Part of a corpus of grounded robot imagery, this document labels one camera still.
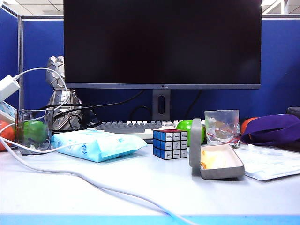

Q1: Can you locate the light blue wipes pack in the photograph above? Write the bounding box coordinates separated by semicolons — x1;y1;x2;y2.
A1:
51;130;148;163

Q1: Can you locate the grey and white keyboard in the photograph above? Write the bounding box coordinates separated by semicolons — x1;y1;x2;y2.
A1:
95;120;206;141

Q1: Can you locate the orange fruit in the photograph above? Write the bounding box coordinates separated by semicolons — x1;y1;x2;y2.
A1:
0;120;17;152
240;117;260;134

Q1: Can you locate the dark clear faceted cup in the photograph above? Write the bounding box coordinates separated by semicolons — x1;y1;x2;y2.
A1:
15;109;55;155

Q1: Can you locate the clear printed glass cup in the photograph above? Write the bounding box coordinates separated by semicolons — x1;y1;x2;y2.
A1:
204;109;241;149

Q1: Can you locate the dark grey pouch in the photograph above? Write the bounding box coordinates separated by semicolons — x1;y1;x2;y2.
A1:
286;106;300;119

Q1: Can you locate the black computer monitor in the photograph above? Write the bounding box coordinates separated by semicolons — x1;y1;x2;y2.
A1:
63;0;263;90

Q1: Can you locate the yellow cleaning cloth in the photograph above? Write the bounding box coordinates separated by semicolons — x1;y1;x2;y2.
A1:
201;150;229;170

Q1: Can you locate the silver fist figurine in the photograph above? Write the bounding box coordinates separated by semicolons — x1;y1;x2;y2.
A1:
45;55;83;131

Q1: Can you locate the grey partition post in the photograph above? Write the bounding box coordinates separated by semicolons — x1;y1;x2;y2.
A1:
18;15;24;110

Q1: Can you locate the black monitor cable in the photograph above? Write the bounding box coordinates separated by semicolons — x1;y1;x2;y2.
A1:
39;90;145;118
130;105;153;121
185;90;203;120

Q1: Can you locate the grey felt glasses case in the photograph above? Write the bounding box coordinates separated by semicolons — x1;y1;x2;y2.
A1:
189;118;246;180

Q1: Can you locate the thin white charger cable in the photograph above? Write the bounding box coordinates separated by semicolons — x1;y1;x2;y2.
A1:
0;67;101;154

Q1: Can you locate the white power adapter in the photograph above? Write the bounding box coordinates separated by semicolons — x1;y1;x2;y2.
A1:
0;75;21;102

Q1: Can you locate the purple cloth bag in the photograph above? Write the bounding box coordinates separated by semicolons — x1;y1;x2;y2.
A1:
240;114;300;147

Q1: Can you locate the light blue patterned box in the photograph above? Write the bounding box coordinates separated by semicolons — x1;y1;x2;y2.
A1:
0;100;17;124

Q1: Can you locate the grey monitor stand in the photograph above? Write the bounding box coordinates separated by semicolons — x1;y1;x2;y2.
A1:
152;89;171;122

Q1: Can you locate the green apple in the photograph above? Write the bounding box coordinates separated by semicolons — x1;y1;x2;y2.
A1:
175;119;207;144
23;120;47;143

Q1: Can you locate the rubiks cube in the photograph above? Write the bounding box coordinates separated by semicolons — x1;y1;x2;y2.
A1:
152;128;188;160

